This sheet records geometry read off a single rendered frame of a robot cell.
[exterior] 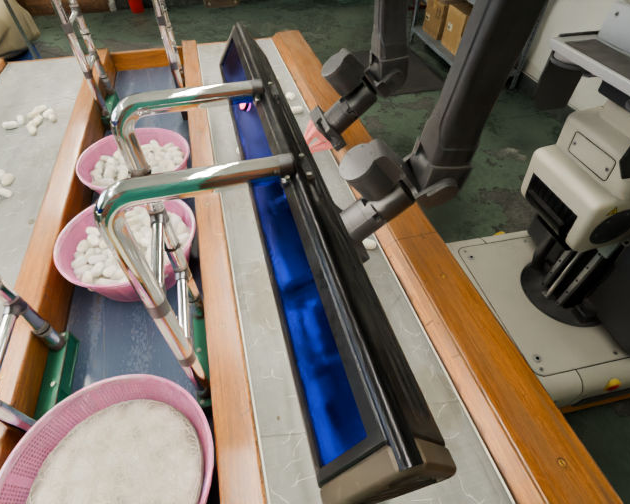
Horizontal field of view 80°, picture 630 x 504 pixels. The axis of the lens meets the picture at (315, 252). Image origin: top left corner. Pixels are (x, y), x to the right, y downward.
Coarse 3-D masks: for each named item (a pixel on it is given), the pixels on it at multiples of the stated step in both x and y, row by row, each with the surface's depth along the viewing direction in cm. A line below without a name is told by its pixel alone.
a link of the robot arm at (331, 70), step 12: (336, 60) 72; (348, 60) 72; (324, 72) 74; (336, 72) 72; (348, 72) 72; (360, 72) 74; (396, 72) 72; (336, 84) 74; (348, 84) 74; (372, 84) 80; (384, 84) 74; (396, 84) 74; (384, 96) 76
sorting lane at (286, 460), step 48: (240, 192) 88; (336, 192) 88; (240, 240) 77; (240, 288) 69; (384, 288) 69; (288, 384) 57; (432, 384) 57; (288, 432) 53; (288, 480) 49; (480, 480) 49
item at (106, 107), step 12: (60, 0) 95; (72, 0) 106; (60, 12) 95; (72, 12) 105; (72, 24) 100; (84, 24) 111; (72, 36) 100; (84, 36) 113; (72, 48) 102; (84, 60) 105; (96, 60) 118; (84, 72) 106; (96, 84) 110; (108, 84) 124; (96, 96) 112; (108, 96) 125; (108, 108) 120; (108, 120) 116
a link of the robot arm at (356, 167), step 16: (368, 144) 50; (384, 144) 49; (352, 160) 50; (368, 160) 48; (384, 160) 48; (400, 160) 52; (352, 176) 49; (368, 176) 49; (384, 176) 50; (400, 176) 51; (368, 192) 51; (384, 192) 52; (416, 192) 52; (432, 192) 50; (448, 192) 50
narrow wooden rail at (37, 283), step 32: (96, 128) 110; (64, 160) 92; (64, 192) 84; (64, 224) 79; (32, 256) 71; (32, 288) 66; (64, 288) 73; (64, 320) 71; (32, 352) 59; (0, 384) 55; (32, 384) 58; (32, 416) 56; (0, 448) 49
